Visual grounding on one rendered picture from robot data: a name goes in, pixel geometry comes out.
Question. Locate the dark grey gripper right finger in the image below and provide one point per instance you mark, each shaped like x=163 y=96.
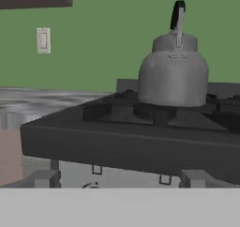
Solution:
x=195 y=178

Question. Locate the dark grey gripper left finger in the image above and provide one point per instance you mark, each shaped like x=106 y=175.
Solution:
x=43 y=178

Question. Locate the black stove hob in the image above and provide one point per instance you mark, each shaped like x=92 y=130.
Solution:
x=125 y=137

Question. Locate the brown base cupboard front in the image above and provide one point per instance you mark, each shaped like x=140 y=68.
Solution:
x=10 y=155

